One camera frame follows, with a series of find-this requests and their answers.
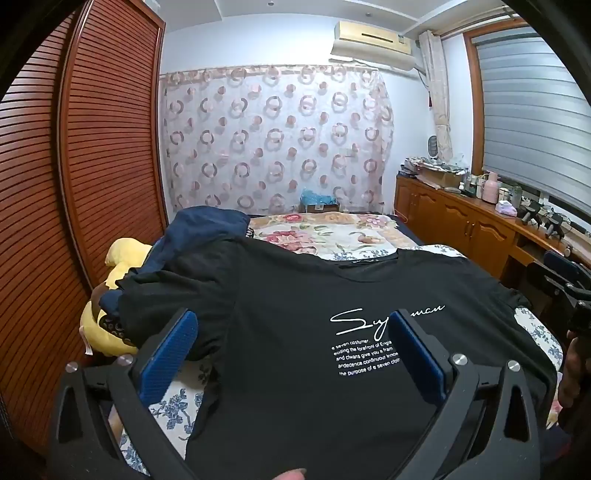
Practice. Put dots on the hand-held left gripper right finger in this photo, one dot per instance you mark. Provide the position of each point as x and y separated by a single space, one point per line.
418 360

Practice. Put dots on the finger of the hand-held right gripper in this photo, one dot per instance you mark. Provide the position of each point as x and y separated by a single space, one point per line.
549 277

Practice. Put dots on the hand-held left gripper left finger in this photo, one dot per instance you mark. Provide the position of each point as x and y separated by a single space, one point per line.
168 360

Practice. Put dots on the black printed t-shirt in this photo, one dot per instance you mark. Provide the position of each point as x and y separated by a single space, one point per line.
286 369

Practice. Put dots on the person's right hand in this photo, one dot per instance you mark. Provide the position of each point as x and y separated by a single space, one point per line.
575 374

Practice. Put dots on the person's left hand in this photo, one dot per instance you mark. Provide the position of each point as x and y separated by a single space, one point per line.
292 475

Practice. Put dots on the blue floral bed sheet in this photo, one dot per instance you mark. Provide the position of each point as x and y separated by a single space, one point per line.
171 410

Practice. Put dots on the black desk gadget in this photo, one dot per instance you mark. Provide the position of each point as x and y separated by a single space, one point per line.
531 213
555 225

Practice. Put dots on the pink cloth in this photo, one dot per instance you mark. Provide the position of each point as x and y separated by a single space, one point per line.
507 208

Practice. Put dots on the wooden sideboard cabinet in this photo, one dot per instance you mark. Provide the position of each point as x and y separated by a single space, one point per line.
461 221

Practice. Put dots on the pink thermos jug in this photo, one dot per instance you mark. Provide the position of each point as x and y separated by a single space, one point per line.
491 187

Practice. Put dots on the yellow plush toy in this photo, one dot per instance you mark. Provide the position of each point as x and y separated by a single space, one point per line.
127 254

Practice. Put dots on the navy blue garment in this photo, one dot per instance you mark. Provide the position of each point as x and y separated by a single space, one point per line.
194 230

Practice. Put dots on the cardboard box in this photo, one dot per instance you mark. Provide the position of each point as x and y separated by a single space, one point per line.
438 179

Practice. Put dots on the rose floral blanket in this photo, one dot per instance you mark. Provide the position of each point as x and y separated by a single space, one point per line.
314 235

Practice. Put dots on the grey window blind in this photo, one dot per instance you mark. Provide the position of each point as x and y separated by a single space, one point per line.
531 115

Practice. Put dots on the small round desk fan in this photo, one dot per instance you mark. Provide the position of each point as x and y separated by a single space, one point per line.
435 145

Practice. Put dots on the blue plastic bag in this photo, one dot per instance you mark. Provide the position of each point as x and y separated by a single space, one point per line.
316 199

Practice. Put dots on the cream tied side curtain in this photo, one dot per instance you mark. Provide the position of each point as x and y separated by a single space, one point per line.
438 92

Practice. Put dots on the wooden louvered wardrobe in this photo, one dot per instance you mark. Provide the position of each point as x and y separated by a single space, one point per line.
106 138

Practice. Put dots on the wall air conditioner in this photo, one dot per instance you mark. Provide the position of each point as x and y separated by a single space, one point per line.
369 41

